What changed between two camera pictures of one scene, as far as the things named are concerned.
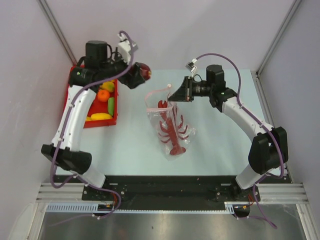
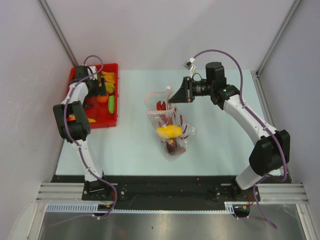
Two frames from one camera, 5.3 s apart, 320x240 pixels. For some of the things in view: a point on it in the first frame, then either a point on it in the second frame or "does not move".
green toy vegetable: (110, 105) does not move
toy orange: (103, 95) does not move
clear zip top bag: (171, 122) does not move
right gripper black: (184, 93) does not move
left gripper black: (133, 79) -> (100, 91)
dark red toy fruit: (145, 70) -> (171, 145)
